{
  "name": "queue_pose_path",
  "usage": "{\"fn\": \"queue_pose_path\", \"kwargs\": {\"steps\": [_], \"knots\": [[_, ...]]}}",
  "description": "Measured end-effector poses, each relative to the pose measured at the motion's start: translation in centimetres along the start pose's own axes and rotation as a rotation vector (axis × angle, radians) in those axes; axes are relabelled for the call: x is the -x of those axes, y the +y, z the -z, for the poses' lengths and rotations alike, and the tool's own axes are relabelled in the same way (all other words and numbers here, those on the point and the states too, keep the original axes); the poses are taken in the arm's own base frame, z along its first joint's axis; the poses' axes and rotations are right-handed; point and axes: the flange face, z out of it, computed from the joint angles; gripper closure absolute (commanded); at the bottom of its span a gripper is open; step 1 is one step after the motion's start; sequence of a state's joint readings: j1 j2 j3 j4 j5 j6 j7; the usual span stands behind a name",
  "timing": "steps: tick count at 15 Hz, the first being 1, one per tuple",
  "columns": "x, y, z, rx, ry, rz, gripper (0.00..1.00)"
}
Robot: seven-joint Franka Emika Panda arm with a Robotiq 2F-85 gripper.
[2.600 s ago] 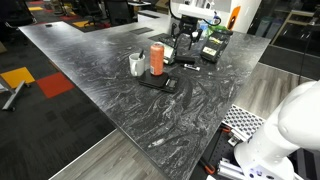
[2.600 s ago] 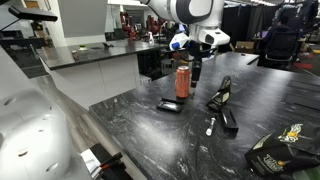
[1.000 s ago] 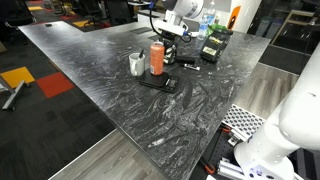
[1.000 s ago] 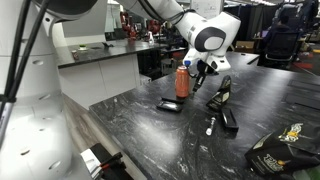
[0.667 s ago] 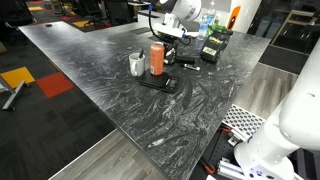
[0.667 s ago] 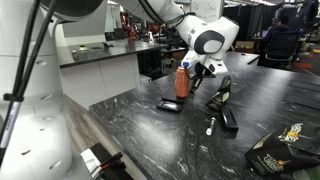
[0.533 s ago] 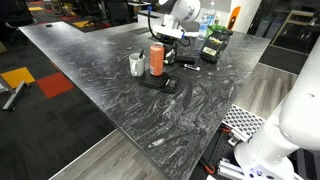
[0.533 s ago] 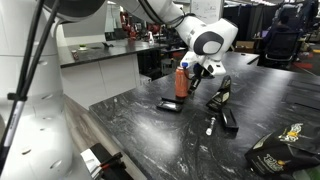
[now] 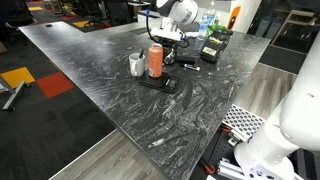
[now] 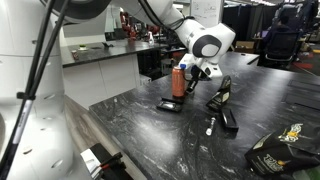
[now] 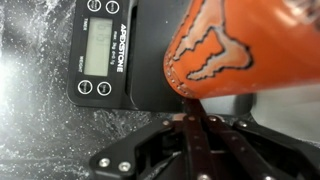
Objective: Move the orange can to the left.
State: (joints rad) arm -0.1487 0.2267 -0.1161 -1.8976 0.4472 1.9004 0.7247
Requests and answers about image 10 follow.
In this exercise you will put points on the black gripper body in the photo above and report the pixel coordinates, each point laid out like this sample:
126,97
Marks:
200,73

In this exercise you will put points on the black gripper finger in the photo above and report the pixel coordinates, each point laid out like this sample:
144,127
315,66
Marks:
192,86

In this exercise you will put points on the orange drink can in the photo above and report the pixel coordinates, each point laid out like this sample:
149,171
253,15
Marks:
178,81

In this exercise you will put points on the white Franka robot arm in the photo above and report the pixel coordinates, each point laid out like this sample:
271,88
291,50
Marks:
33,83

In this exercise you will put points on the black standing triangular package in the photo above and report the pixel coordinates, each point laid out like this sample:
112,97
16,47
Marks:
220,95

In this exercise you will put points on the black flat device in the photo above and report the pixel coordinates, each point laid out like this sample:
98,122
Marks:
170,105

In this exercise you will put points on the white marker tube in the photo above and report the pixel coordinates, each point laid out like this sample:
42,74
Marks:
210,126

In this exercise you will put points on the black flat pouch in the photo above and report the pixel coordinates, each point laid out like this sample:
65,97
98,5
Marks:
229,118

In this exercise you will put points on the cardboard box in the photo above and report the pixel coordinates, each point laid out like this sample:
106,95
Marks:
245,46

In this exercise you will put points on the white spray bottle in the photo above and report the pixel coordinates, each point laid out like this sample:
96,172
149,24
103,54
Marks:
151,38

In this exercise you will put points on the whiteboard panel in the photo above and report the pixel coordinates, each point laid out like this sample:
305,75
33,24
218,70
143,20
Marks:
208,11

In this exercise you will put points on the black office chair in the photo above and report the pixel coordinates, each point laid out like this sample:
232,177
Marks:
281,46

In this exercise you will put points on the dark background counter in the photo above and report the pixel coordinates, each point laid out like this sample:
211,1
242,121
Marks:
110,50

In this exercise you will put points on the seated person dark clothes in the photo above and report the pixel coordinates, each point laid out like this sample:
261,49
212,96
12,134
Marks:
283,25

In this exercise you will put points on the black bag yellow print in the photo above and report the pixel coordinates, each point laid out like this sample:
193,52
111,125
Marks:
283,153

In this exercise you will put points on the green translucent object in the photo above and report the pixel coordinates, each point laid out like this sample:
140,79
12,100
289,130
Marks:
308,174

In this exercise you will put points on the white wrist camera blue cap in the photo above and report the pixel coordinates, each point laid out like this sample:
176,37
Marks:
187,60

